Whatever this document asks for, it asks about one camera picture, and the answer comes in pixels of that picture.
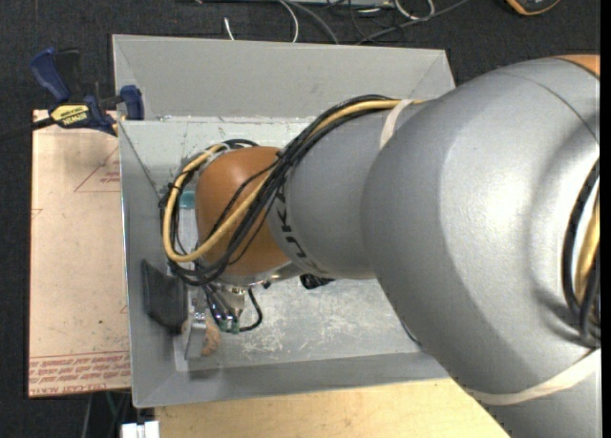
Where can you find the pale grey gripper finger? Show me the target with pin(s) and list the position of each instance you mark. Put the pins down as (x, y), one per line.
(195, 340)

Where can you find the tan lumpy object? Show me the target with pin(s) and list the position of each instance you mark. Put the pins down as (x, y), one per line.
(212, 340)

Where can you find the dark green flat block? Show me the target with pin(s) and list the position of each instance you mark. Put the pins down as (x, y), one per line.
(164, 295)

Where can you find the grey metal bin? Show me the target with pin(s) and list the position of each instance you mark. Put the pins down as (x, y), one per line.
(286, 331)

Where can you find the small teal object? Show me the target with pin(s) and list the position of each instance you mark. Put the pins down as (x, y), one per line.
(189, 200)

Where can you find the brown cardboard board, red print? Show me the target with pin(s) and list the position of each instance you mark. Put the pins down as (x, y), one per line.
(76, 245)

